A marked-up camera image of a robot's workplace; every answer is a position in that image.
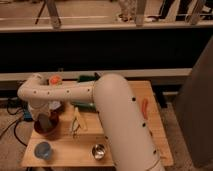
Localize green plastic tray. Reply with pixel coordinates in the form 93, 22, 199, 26
74, 73, 100, 110

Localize blue cup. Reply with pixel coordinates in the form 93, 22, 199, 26
34, 141, 52, 160

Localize beige rectangular eraser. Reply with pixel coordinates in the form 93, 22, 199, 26
38, 114, 52, 132

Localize orange chili pepper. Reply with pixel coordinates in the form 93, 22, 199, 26
142, 98, 148, 120

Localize black cable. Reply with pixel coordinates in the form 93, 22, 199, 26
0, 96, 28, 148

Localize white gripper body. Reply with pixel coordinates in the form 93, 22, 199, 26
29, 104, 50, 121

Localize blue box on floor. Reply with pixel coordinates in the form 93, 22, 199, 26
23, 108, 33, 122

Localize wooden tongs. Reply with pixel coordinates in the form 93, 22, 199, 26
70, 107, 87, 137

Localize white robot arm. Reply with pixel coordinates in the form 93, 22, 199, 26
17, 74, 165, 171

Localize orange bowl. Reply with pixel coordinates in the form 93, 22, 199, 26
34, 113, 59, 136

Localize small steel cup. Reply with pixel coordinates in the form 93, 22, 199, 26
92, 144, 106, 160

